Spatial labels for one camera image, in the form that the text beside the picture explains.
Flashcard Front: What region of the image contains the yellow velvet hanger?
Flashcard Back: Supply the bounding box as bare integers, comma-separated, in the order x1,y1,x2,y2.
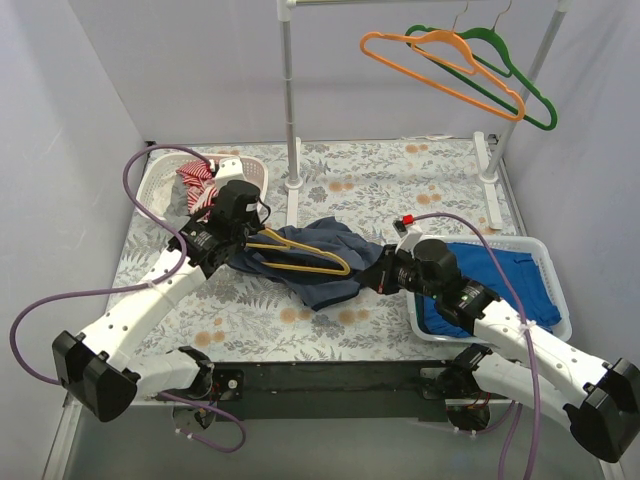
246,229,352,277

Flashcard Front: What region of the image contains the navy blue tank top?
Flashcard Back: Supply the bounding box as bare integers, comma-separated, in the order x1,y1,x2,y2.
228,217,382,311

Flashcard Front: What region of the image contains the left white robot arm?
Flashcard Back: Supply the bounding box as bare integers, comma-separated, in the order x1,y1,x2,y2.
52,180,262,422

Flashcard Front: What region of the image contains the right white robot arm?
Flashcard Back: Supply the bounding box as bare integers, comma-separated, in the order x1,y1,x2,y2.
357,238,639,463

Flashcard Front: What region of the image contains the orange velvet hanger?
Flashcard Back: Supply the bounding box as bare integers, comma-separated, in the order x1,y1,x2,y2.
359,1,527,123

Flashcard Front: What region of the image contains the green velvet hanger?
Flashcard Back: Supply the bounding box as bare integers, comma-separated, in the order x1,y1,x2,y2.
431,3,558,131

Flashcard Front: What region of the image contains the grey garment in basket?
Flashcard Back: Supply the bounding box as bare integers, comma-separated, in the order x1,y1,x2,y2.
163,177,190,229

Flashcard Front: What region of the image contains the blue folded shirt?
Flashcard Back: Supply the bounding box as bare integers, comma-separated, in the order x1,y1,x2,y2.
415,242,561,339

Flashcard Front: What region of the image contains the red white striped garment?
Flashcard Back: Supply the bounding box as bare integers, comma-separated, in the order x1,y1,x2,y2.
176,160,218,215

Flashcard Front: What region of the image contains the floral table mat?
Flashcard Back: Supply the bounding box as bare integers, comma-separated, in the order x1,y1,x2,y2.
136,139,492,362

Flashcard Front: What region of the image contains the white left laundry basket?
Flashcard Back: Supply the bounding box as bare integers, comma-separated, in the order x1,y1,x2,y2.
136,151,269,220

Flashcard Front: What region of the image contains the white laundry basket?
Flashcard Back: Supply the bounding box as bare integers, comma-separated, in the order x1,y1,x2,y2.
136,151,269,220
406,235,572,343

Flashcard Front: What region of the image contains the white metal clothes rack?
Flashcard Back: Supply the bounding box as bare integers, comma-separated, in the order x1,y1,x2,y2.
276,1,572,231

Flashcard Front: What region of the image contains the white right laundry basket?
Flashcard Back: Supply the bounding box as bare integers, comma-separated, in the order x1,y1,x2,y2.
406,235,572,343

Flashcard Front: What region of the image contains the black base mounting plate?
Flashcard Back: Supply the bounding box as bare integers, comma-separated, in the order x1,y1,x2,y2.
153,357,501,441

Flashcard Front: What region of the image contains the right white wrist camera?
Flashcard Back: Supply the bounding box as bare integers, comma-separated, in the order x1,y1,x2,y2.
393,215,424,254

